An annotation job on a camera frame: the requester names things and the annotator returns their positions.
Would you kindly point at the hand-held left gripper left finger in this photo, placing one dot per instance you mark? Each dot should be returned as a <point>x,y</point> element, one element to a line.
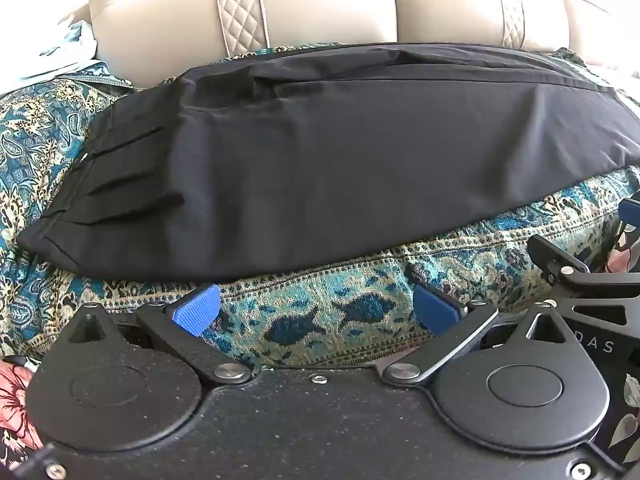
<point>196,311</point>

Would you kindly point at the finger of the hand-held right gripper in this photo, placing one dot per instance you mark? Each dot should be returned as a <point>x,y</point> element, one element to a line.
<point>631,215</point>
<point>557,262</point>

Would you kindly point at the teal paisley blanket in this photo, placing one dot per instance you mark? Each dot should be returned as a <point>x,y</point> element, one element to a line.
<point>50,125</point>

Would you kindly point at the black pants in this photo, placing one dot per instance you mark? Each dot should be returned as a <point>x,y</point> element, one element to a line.
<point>325,160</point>

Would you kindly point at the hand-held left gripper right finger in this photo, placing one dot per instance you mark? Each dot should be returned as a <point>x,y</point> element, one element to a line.
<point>434,311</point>

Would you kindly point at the light blue cloth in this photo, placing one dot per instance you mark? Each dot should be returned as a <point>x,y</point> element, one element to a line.
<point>70,47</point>

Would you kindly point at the person's floral clothing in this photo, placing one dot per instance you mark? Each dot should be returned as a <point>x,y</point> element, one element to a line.
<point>12,400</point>

